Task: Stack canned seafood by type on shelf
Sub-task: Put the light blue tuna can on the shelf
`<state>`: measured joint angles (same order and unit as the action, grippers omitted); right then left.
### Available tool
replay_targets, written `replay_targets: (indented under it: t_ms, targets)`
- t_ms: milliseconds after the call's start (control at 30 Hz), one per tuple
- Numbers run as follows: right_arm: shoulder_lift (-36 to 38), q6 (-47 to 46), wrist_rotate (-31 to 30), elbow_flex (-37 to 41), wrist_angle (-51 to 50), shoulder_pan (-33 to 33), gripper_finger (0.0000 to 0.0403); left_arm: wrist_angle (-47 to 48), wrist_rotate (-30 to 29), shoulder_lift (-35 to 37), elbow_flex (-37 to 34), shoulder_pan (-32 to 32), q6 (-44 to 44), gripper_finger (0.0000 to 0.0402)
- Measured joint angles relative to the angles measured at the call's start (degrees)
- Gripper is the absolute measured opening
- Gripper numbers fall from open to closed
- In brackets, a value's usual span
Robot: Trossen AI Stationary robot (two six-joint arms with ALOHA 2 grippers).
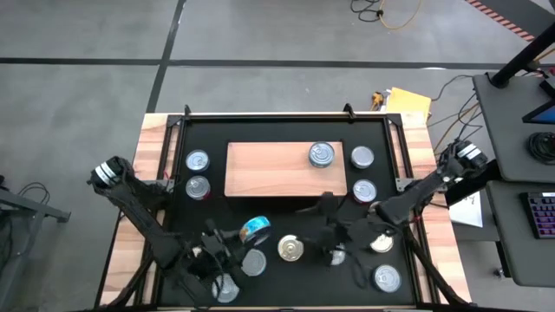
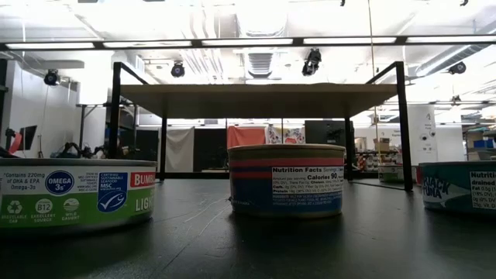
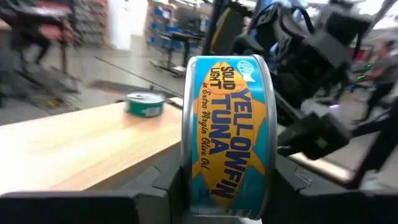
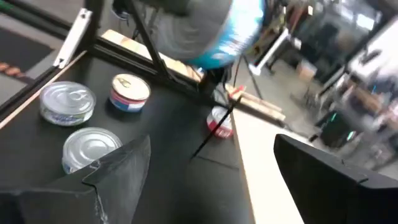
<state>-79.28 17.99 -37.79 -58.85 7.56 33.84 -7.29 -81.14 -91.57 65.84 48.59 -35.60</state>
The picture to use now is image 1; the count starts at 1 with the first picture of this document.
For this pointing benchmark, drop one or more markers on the yellow power plug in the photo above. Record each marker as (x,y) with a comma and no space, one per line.
(377,99)

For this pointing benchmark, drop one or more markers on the black frame clamp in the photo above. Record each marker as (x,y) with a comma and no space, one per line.
(187,110)
(349,110)

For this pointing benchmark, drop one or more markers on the yellow paper pad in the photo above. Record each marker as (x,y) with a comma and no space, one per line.
(407,102)

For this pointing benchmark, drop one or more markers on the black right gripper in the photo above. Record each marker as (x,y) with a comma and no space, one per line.
(323,234)

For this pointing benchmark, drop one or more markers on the black metal rig frame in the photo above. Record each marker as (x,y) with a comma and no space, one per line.
(260,116)

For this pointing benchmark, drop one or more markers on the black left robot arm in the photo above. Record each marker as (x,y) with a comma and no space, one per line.
(143,216)

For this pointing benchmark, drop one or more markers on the pale-lid can white blue label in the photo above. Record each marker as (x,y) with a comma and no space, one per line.
(382,245)

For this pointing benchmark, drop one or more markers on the silver pull-tab tuna can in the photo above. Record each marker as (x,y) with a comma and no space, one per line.
(227,289)

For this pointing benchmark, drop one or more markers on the tuna can bright blue label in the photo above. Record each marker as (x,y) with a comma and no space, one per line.
(256,229)

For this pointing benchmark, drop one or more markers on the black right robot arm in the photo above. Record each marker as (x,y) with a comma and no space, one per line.
(412,197)

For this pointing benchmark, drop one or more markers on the teal snack tuna can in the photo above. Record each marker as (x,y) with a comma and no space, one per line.
(339,258)
(321,154)

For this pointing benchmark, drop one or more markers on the small desk caster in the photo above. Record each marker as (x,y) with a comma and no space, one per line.
(498,273)

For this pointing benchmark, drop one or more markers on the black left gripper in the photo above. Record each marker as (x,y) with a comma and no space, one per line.
(219,251)

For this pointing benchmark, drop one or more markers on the black table mat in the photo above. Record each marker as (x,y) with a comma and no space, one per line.
(282,130)

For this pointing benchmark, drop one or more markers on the grey metal stand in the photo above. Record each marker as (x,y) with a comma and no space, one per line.
(43,210)

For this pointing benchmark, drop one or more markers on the wooden shelf black metal legs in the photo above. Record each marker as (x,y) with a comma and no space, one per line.
(282,173)

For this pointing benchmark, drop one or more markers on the green white label tuna can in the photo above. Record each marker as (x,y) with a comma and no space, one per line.
(256,263)
(362,157)

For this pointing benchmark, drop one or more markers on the monitor with blue screen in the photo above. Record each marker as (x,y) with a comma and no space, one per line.
(544,116)

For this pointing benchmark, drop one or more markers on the silver tuna can red label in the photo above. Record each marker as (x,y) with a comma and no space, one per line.
(364,191)
(198,187)

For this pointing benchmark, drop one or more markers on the white paper sheet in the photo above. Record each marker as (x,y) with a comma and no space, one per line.
(468,214)

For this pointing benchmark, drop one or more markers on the silver tuna can blue label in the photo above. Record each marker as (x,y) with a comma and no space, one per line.
(197,160)
(387,278)

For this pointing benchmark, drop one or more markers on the backlit black keyboard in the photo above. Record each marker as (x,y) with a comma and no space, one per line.
(539,214)

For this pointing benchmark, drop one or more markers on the grey desk panel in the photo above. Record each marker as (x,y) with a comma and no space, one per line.
(503,130)
(507,251)

